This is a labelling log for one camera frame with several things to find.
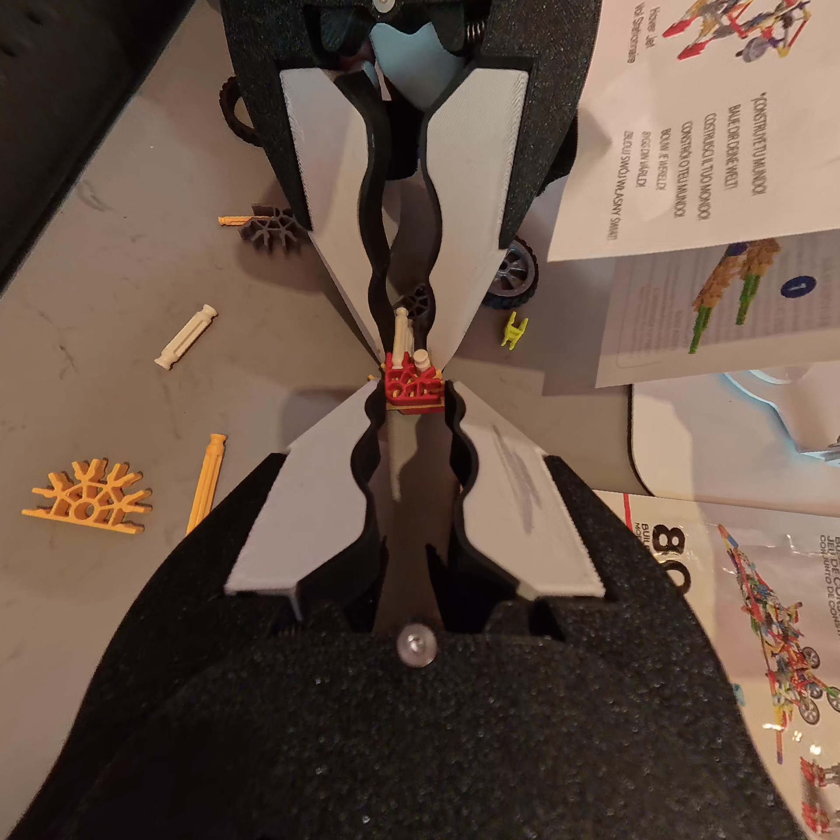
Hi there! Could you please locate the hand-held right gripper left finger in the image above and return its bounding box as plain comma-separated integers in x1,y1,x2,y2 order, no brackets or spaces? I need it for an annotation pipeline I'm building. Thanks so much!
224,379,388,598

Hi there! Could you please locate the short white toy rod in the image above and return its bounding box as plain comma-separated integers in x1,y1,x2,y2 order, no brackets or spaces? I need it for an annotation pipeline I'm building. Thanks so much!
154,304,219,371

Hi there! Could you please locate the red and yellow connector cluster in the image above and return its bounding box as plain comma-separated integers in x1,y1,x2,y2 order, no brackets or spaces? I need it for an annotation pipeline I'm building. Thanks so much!
367,349,446,417

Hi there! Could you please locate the instruction sheet with model pictures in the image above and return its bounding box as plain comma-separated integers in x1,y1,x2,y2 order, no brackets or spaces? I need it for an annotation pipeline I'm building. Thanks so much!
546,0,840,263

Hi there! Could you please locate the black rubber tyre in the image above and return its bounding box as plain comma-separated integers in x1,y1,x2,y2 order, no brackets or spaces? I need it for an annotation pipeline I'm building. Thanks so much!
219,75,258,143

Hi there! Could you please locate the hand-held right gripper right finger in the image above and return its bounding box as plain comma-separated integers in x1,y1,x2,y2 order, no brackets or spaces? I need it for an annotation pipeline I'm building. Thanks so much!
446,382,606,601

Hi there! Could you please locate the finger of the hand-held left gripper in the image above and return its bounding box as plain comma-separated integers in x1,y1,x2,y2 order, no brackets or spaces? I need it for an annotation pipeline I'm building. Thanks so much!
279,67,395,366
420,64,532,365

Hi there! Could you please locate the long yellow toy rod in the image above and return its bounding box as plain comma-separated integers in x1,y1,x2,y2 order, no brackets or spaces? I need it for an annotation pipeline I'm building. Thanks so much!
185,433,228,536

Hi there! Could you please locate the grey connector with yellow rod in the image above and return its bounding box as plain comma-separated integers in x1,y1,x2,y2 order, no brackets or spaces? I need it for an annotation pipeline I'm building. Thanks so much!
239,204,311,251

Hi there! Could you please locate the yellow half-round connector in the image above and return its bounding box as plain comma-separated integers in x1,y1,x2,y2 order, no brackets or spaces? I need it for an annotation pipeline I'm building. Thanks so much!
21,458,154,534

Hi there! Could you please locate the dark dotted surface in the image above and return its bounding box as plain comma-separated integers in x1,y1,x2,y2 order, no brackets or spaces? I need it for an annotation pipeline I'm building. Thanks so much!
0,0,196,298

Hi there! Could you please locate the colourful construction toy bag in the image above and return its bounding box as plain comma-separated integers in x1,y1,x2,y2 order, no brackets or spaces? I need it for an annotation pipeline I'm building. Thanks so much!
594,489,840,840

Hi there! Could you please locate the grey toy wheel with tyre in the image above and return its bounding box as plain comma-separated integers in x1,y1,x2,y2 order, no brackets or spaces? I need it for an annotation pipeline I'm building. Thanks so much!
482,238,541,311

